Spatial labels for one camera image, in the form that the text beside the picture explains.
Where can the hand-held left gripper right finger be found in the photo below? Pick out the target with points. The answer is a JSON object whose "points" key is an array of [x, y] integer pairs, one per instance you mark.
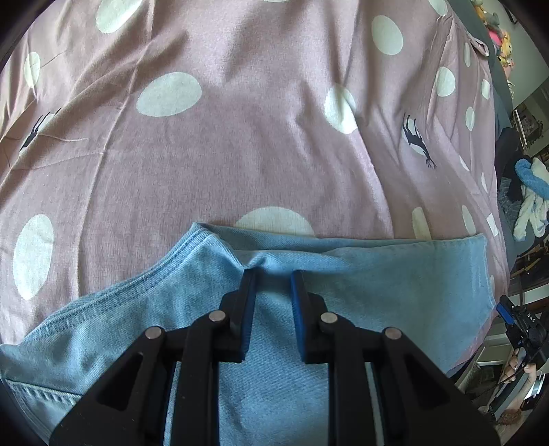
{"points": [[299, 308]]}

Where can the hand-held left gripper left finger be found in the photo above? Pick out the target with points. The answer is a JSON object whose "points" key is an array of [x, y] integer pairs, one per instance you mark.
{"points": [[248, 308]]}

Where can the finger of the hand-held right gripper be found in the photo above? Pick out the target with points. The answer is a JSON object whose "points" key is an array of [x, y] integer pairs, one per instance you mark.
{"points": [[505, 312]]}

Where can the light blue t-shirt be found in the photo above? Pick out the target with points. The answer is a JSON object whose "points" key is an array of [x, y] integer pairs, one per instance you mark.
{"points": [[386, 278]]}

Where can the person's right hand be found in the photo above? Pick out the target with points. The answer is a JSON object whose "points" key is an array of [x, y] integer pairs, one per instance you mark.
{"points": [[521, 373]]}

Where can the blue and white fluffy cloth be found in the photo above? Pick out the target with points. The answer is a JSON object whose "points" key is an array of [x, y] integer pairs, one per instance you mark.
{"points": [[532, 193]]}

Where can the dark blue cloth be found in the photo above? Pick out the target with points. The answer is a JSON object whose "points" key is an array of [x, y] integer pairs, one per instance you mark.
{"points": [[508, 171]]}

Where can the pink polka dot blanket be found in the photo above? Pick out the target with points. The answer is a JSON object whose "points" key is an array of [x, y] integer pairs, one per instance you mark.
{"points": [[240, 141]]}

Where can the grey sofa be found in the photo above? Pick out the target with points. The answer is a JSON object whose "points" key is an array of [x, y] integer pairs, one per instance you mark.
{"points": [[501, 85]]}

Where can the pile of plush toys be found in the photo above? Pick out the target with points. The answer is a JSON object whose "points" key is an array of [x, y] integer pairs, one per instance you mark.
{"points": [[499, 34]]}

